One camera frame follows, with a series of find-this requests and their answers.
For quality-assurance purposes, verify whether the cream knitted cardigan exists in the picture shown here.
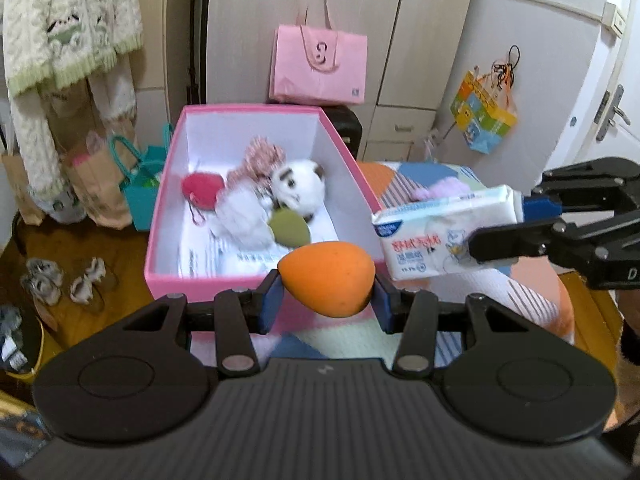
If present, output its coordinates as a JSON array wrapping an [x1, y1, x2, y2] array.
[[2, 0, 143, 200]]

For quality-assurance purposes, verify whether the brown paper bag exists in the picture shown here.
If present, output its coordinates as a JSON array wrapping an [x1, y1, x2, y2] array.
[[62, 129, 132, 230]]

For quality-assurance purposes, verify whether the grey slipper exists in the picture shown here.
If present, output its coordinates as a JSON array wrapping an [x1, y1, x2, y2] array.
[[21, 258, 64, 306], [70, 257, 106, 309]]

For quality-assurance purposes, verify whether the pink furry strawberry plush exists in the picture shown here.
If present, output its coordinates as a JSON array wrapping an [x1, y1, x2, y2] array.
[[181, 171, 226, 226]]

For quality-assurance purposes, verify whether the white door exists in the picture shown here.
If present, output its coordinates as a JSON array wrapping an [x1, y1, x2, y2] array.
[[566, 0, 639, 162]]

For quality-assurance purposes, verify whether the teal tote bag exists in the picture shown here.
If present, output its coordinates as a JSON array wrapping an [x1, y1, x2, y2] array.
[[110, 122, 174, 232]]

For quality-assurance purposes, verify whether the colourful hanging paper bag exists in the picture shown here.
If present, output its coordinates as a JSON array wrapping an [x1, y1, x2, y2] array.
[[450, 44, 521, 155]]

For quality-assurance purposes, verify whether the purple plush toy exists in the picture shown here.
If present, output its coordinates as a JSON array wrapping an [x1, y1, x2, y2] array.
[[411, 177, 472, 202]]

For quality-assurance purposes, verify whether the beige wardrobe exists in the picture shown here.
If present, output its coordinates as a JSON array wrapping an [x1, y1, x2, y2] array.
[[134, 0, 478, 164]]

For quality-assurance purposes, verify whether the small white tissue pack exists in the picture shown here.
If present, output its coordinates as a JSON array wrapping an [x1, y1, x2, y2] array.
[[372, 185, 524, 281]]

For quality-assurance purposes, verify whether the silver door handle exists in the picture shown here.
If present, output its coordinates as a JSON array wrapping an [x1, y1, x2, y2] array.
[[596, 84, 631, 142]]

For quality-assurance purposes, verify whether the orange egg-shaped sponge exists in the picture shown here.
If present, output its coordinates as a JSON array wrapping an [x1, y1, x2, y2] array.
[[278, 242, 375, 318]]

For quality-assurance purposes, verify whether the white brown plush cat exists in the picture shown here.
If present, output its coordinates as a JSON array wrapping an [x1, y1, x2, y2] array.
[[270, 159, 326, 222]]

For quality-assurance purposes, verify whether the black suitcase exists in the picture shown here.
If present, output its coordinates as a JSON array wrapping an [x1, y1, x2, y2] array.
[[322, 105, 362, 158]]

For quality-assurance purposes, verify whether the pink tote bag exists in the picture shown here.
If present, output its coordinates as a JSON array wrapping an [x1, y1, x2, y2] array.
[[268, 0, 368, 105]]

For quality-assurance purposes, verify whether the white fluffy plush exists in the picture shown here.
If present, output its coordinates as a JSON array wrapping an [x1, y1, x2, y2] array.
[[209, 185, 274, 250]]

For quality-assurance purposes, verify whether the green egg-shaped sponge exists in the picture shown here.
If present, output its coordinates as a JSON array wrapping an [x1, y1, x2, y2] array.
[[268, 208, 311, 248]]

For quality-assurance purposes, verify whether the floral pink fabric scrunchie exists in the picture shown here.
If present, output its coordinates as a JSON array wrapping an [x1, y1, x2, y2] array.
[[226, 136, 286, 190]]

